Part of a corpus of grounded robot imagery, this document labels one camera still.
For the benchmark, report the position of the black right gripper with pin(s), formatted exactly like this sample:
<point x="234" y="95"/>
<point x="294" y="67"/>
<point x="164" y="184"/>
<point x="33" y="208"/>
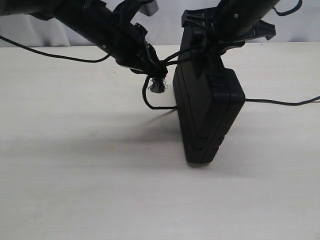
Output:
<point x="232" y="22"/>

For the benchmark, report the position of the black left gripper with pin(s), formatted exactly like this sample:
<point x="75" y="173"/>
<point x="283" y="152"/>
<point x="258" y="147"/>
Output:
<point x="112" y="30"/>

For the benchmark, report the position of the black plastic carrying case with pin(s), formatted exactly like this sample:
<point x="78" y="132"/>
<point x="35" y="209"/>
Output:
<point x="207" y="104"/>

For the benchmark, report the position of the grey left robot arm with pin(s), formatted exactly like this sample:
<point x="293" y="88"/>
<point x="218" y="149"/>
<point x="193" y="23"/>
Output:
<point x="40" y="9"/>

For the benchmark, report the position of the white backdrop curtain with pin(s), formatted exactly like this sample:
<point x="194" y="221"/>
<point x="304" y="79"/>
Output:
<point x="164" y="28"/>

